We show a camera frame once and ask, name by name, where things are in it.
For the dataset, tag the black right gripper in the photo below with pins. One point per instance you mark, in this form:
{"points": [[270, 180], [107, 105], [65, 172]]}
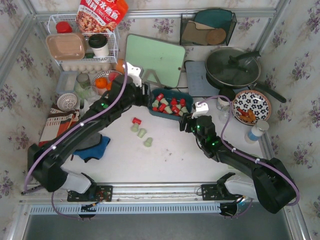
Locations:
{"points": [[184, 122]]}

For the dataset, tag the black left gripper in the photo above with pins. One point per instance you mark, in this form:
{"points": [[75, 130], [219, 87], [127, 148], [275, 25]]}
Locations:
{"points": [[145, 92]]}

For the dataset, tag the teal plastic storage basket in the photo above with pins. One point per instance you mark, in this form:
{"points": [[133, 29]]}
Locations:
{"points": [[168, 95]]}

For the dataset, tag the red capsule top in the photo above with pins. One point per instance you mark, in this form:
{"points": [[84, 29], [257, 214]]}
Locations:
{"points": [[136, 121]]}

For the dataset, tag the clear plastic cup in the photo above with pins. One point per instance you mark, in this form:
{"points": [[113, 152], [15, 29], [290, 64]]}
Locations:
{"points": [[226, 113]]}

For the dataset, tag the grey cloth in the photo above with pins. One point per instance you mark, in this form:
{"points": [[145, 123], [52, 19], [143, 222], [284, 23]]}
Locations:
{"points": [[93, 140]]}

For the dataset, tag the blue cloth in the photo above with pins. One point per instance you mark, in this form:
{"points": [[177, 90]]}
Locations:
{"points": [[95, 152]]}

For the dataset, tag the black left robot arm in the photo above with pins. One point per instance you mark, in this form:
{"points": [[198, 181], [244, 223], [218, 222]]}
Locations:
{"points": [[44, 163]]}

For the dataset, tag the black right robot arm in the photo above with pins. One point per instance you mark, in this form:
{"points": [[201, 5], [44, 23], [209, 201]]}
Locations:
{"points": [[273, 185]]}

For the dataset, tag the paper coffee cup black lid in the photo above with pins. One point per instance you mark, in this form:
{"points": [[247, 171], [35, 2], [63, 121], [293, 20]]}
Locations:
{"points": [[222, 102]]}

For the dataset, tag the metal cutting board stand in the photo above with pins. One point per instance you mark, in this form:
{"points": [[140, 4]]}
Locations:
{"points": [[152, 78]]}

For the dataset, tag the grey induction cooker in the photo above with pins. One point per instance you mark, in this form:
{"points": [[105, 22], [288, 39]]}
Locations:
{"points": [[197, 83]]}

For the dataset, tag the orange fruit right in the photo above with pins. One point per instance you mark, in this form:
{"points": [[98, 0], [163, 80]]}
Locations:
{"points": [[109, 86]]}

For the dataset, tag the orange fruit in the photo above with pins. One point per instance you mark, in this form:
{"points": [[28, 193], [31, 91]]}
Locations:
{"points": [[109, 86], [101, 83]]}

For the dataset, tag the orange sponge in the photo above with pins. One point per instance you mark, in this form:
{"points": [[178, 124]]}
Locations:
{"points": [[119, 66]]}

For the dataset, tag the red apple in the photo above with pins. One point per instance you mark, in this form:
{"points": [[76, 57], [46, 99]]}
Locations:
{"points": [[112, 75]]}

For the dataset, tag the green cutting board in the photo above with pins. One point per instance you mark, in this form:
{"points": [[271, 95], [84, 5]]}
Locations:
{"points": [[163, 57]]}

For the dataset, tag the orange fruit left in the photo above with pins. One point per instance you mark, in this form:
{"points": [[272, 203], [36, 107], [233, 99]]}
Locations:
{"points": [[101, 83]]}

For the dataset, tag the fruit bowl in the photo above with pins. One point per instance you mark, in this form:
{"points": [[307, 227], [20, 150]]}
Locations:
{"points": [[102, 74]]}

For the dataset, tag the green glass jar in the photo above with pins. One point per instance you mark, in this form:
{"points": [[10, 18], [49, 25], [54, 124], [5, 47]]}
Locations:
{"points": [[82, 84]]}

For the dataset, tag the silver fork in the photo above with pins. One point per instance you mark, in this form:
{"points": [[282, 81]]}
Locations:
{"points": [[81, 107]]}

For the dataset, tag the egg tray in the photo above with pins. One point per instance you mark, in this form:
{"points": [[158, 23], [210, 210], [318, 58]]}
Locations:
{"points": [[91, 68]]}

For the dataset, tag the carrot pieces on plate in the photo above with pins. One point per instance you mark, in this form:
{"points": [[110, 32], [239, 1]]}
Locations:
{"points": [[247, 116]]}

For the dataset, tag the white cup black lid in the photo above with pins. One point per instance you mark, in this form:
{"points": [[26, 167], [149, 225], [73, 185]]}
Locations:
{"points": [[99, 44]]}

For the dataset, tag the white wire rack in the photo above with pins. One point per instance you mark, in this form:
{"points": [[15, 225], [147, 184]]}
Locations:
{"points": [[113, 40]]}

